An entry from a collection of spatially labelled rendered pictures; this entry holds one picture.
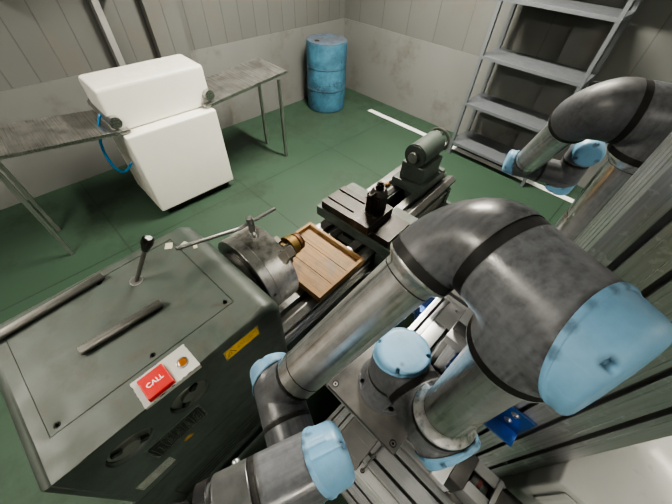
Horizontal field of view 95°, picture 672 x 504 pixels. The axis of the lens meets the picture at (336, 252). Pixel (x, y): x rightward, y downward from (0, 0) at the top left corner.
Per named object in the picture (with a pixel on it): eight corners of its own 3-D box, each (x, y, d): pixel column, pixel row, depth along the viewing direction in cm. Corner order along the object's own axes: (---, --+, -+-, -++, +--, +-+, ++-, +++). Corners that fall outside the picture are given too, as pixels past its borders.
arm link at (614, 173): (509, 253, 100) (639, 68, 59) (559, 269, 97) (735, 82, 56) (507, 281, 93) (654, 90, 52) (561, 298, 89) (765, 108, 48)
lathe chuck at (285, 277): (285, 319, 119) (274, 267, 96) (236, 276, 133) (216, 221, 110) (302, 305, 124) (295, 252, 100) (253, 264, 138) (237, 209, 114)
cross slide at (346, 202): (387, 248, 146) (388, 242, 142) (321, 207, 164) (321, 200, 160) (408, 229, 155) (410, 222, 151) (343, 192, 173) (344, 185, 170)
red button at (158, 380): (152, 403, 69) (148, 400, 67) (139, 384, 71) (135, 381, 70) (177, 383, 72) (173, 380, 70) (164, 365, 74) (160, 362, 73)
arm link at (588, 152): (564, 166, 90) (582, 139, 83) (562, 148, 96) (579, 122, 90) (594, 173, 88) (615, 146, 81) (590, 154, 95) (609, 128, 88)
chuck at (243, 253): (278, 325, 117) (265, 274, 94) (229, 281, 131) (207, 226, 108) (285, 319, 119) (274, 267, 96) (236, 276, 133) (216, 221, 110)
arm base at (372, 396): (426, 384, 82) (436, 370, 74) (391, 429, 74) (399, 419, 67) (382, 345, 89) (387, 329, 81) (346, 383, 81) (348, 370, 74)
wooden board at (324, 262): (319, 303, 132) (319, 298, 129) (265, 258, 147) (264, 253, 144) (363, 263, 147) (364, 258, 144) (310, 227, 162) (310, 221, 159)
